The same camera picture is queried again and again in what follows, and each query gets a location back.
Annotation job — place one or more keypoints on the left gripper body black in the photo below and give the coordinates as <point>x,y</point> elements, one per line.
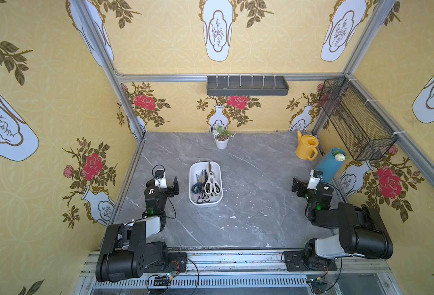
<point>171,186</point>

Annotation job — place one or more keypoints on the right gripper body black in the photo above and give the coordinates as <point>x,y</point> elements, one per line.
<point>299,186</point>

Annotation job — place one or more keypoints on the dark blue scissors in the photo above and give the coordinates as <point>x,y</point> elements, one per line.
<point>198,187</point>

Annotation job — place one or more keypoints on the white plastic storage box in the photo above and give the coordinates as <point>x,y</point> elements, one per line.
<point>197,168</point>

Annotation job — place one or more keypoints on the pink handled scissors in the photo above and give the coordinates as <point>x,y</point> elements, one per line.
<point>202,197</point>

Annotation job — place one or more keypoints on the white kitchen shears front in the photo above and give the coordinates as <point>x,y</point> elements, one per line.
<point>212,187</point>

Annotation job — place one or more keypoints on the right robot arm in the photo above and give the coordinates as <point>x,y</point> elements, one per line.
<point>361,232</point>

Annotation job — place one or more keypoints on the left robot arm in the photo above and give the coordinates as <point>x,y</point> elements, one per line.
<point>125,252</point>

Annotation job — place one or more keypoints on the teal bottle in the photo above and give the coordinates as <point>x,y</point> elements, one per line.
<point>331,163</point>

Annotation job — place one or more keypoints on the yellow watering can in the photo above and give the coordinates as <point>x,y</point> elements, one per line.
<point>307,147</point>

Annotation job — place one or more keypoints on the small potted plant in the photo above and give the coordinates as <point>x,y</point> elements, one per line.
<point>222,136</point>

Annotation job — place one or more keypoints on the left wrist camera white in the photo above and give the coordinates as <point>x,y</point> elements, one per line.
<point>159,178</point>

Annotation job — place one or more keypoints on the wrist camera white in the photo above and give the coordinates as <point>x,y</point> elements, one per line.
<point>316,176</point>
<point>159,178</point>

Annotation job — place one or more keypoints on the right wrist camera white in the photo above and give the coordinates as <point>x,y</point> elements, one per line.
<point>316,176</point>

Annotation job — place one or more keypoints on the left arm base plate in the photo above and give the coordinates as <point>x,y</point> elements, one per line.
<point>174,261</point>

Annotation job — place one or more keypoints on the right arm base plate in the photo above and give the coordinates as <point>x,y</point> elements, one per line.
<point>300,261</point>

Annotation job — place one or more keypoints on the black wire mesh basket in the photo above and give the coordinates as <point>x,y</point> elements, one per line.
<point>365,134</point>

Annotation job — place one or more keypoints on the aluminium front rail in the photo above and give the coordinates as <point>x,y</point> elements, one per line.
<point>258,269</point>

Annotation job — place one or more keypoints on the grey wall shelf rack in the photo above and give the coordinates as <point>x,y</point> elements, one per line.
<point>247,85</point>

